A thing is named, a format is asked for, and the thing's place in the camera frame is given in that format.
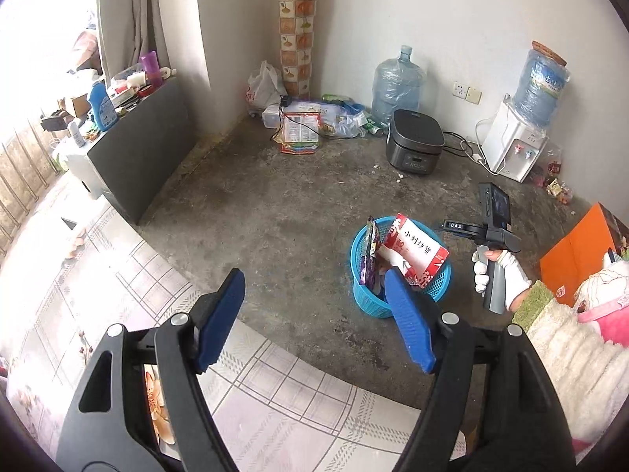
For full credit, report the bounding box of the purple cup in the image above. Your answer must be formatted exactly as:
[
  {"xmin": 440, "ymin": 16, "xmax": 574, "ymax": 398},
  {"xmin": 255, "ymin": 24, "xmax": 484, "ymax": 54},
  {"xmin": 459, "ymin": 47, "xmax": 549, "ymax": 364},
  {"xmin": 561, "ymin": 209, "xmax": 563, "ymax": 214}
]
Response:
[{"xmin": 141, "ymin": 50, "xmax": 163, "ymax": 89}]

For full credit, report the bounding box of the empty blue water jug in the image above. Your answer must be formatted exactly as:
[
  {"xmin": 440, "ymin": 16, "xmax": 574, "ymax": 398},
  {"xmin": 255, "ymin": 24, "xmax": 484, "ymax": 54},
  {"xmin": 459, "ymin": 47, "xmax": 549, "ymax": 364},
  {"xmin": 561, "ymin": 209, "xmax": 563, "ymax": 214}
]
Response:
[{"xmin": 371, "ymin": 45, "xmax": 427, "ymax": 127}]

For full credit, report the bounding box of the tall patterned cardboard box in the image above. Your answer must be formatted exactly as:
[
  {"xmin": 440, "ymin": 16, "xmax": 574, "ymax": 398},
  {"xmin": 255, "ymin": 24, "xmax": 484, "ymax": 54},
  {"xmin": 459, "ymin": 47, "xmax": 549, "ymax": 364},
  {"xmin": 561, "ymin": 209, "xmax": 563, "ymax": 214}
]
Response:
[{"xmin": 278, "ymin": 0, "xmax": 316, "ymax": 99}]

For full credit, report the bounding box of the pile of packets on floor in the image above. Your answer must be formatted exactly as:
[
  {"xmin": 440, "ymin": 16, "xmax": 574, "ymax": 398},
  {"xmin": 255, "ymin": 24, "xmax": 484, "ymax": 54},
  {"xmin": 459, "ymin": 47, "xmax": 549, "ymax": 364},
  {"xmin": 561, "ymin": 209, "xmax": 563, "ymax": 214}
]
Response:
[{"xmin": 261, "ymin": 94, "xmax": 385, "ymax": 156}]

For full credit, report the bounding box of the white water dispenser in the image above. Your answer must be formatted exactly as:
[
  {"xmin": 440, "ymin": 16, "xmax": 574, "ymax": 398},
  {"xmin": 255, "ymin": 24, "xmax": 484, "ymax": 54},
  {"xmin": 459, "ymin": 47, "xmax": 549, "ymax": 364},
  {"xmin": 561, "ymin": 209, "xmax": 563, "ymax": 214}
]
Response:
[{"xmin": 481, "ymin": 94, "xmax": 548, "ymax": 183}]

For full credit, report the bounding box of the blue plastic mesh basket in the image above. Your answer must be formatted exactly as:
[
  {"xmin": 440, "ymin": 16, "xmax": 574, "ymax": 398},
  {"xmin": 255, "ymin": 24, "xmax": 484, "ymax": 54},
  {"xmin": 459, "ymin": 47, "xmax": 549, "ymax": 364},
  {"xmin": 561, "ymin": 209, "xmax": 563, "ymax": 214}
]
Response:
[{"xmin": 350, "ymin": 224, "xmax": 453, "ymax": 319}]

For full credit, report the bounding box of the orange cardboard box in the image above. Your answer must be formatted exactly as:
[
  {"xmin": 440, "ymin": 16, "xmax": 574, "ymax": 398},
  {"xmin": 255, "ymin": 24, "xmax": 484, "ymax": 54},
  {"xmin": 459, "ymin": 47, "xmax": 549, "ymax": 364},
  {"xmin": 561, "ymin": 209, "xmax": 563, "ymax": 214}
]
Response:
[{"xmin": 539, "ymin": 203, "xmax": 628, "ymax": 307}]

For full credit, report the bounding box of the pink plush toy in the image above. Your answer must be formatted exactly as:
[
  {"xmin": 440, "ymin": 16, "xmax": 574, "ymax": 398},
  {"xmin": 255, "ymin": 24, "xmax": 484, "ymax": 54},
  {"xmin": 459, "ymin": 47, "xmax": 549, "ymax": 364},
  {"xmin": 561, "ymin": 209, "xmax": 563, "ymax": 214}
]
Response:
[{"xmin": 574, "ymin": 259, "xmax": 629, "ymax": 347}]

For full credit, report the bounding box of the purple snack wrapper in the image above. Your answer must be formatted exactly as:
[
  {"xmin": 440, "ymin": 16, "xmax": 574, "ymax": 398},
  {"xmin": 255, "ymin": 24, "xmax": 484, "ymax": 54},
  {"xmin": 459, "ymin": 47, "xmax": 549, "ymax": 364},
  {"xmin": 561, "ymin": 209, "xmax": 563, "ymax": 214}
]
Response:
[{"xmin": 359, "ymin": 216, "xmax": 379, "ymax": 290}]

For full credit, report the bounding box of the white gloved right hand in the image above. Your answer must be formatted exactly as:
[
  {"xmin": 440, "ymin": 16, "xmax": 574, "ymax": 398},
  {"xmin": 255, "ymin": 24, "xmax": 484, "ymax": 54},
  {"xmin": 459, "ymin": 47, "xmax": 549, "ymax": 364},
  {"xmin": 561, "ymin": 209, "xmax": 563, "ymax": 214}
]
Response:
[{"xmin": 472, "ymin": 246, "xmax": 531, "ymax": 314}]

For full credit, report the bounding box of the white plastic bag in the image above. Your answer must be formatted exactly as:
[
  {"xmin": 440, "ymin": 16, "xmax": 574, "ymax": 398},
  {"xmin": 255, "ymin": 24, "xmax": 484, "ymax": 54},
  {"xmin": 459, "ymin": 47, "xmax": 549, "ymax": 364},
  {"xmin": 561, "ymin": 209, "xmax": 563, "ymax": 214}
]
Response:
[{"xmin": 245, "ymin": 61, "xmax": 288, "ymax": 112}]

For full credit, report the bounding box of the black power cable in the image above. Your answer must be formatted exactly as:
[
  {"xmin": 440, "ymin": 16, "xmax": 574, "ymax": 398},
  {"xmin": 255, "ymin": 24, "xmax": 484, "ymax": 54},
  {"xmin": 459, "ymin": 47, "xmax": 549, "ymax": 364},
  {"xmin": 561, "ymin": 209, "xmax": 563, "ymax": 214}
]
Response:
[{"xmin": 441, "ymin": 130, "xmax": 485, "ymax": 159}]

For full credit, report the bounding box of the dark grey cabinet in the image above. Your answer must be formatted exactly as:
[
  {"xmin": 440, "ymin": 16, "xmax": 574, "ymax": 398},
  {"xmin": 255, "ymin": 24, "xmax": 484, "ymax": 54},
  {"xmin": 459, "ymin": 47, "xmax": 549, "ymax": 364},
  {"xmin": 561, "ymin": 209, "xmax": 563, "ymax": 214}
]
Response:
[{"xmin": 66, "ymin": 78, "xmax": 196, "ymax": 224}]

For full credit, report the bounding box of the wall power socket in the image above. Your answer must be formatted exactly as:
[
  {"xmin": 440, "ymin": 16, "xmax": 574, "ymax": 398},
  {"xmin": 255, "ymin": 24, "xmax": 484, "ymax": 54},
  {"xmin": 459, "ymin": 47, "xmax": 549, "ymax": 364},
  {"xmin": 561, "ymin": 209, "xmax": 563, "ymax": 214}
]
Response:
[{"xmin": 452, "ymin": 82, "xmax": 482, "ymax": 105}]

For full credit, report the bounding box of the black rice cooker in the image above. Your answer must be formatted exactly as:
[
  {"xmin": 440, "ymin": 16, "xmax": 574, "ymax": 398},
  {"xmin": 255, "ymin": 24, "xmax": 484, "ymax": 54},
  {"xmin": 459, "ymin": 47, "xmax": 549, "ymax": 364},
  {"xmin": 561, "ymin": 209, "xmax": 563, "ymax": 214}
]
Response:
[{"xmin": 386, "ymin": 109, "xmax": 446, "ymax": 176}]

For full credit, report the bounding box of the blue detergent bottle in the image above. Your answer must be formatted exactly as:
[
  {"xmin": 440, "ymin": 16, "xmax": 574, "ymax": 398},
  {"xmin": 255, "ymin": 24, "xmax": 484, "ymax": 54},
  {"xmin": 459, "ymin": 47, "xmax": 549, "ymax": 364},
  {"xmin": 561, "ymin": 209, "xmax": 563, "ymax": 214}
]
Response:
[{"xmin": 87, "ymin": 80, "xmax": 118, "ymax": 132}]

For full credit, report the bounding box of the water jug on dispenser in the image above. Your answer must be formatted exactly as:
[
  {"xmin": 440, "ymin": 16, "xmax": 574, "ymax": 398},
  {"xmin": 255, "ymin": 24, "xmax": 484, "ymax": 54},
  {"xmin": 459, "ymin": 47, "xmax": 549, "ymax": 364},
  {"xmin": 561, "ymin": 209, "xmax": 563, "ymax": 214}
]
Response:
[{"xmin": 513, "ymin": 41, "xmax": 570, "ymax": 129}]

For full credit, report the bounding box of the grey curtain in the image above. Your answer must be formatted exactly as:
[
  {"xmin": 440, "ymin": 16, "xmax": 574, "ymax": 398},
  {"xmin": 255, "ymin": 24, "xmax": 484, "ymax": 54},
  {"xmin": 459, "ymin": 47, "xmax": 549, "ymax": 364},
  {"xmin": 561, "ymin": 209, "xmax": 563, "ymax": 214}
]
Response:
[{"xmin": 96, "ymin": 0, "xmax": 169, "ymax": 80}]

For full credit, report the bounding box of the red white chestnut paper bag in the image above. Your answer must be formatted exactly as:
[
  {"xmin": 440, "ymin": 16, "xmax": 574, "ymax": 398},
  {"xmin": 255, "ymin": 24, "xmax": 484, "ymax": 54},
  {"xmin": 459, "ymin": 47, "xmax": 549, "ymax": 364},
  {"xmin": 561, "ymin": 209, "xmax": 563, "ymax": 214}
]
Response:
[{"xmin": 377, "ymin": 213, "xmax": 449, "ymax": 289}]

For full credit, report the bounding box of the metal balcony railing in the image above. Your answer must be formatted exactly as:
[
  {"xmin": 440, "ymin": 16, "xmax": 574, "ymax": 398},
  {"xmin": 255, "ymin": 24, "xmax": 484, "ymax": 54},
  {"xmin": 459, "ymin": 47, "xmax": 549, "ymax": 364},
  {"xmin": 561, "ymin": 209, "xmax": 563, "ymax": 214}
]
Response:
[{"xmin": 0, "ymin": 122, "xmax": 59, "ymax": 259}]

